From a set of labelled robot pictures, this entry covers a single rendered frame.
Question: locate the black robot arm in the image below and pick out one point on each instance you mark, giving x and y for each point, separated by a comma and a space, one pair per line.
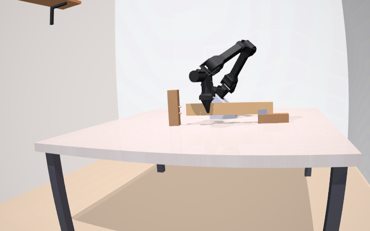
216, 63

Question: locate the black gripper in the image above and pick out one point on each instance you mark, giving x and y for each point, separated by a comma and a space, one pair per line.
206, 97

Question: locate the long wooden rail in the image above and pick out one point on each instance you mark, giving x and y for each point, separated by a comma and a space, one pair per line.
229, 108

